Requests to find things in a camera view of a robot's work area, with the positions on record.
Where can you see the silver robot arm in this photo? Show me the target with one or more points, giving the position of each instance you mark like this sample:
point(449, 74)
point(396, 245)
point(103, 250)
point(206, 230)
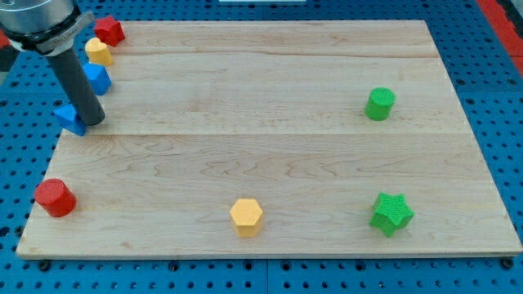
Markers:
point(45, 26)

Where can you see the wooden board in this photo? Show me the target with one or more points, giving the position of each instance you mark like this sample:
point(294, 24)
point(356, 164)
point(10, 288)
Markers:
point(202, 113)

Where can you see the yellow hexagon block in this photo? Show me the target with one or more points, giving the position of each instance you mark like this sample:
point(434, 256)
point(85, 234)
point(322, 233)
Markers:
point(247, 217)

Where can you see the green cylinder block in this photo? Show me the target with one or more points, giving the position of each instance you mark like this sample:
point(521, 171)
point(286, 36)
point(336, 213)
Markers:
point(379, 103)

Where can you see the green star block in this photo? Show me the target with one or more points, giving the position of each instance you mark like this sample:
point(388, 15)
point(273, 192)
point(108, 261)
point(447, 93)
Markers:
point(390, 213)

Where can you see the blue cube block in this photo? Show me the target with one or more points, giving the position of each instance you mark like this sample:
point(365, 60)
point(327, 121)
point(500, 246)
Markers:
point(98, 77)

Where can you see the yellow heart block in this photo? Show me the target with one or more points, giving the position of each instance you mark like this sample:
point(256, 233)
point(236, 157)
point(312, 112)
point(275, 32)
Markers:
point(98, 52)

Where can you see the red star block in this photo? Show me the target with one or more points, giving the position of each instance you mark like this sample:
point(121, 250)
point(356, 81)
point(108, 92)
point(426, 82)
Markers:
point(109, 31)

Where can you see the blue triangle block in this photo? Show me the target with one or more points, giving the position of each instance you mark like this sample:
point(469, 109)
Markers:
point(69, 119)

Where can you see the red cylinder block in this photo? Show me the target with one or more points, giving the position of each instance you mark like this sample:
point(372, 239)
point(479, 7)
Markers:
point(55, 197)

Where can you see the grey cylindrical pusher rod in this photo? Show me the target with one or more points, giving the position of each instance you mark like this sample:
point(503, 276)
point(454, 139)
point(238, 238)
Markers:
point(71, 76)

